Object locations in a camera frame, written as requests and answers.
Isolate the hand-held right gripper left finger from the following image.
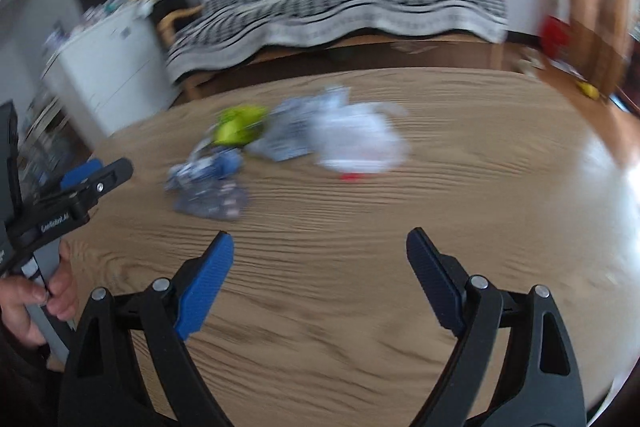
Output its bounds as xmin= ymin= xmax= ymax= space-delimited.
xmin=59 ymin=231 xmax=235 ymax=427

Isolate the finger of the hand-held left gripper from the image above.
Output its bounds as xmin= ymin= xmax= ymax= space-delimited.
xmin=37 ymin=158 xmax=134 ymax=208
xmin=37 ymin=159 xmax=104 ymax=198

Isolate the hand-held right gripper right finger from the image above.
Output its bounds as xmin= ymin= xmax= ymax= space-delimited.
xmin=406 ymin=228 xmax=587 ymax=427

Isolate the person's left forearm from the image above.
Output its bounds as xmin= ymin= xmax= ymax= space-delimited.
xmin=0 ymin=321 xmax=63 ymax=427

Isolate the person's left hand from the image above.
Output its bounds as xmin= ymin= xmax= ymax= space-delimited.
xmin=0 ymin=247 xmax=79 ymax=348

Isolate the low white shelf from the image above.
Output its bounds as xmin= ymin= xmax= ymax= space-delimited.
xmin=20 ymin=87 xmax=71 ymax=178

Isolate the grey pill blister pack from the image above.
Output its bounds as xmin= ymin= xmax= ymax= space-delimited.
xmin=174 ymin=184 xmax=250 ymax=221

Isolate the blue white crumpled wrapper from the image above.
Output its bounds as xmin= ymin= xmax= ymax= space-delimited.
xmin=165 ymin=152 xmax=245 ymax=192

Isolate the white cabinet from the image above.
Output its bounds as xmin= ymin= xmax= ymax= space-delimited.
xmin=42 ymin=2 xmax=178 ymax=138

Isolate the yellow-green crumpled wrapper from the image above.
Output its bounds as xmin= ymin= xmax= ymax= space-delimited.
xmin=212 ymin=104 xmax=271 ymax=146

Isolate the row of small bottles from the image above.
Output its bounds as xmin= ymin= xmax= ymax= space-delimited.
xmin=75 ymin=0 xmax=126 ymax=28

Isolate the clear plastic bag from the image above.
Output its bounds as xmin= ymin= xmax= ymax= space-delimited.
xmin=312 ymin=102 xmax=411 ymax=175

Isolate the wooden sofa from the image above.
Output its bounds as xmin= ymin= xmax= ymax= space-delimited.
xmin=157 ymin=0 xmax=508 ymax=100

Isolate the silver printed bag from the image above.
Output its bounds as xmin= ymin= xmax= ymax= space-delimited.
xmin=245 ymin=87 xmax=351 ymax=162

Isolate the black cabinet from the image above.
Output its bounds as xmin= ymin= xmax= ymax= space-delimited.
xmin=150 ymin=0 xmax=193 ymax=52

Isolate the cardboard piece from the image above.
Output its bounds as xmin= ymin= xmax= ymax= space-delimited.
xmin=390 ymin=39 xmax=431 ymax=54

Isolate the black white patterned blanket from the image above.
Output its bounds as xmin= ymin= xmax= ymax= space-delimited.
xmin=166 ymin=0 xmax=508 ymax=85

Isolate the red bag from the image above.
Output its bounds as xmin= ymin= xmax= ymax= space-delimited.
xmin=540 ymin=16 xmax=571 ymax=58

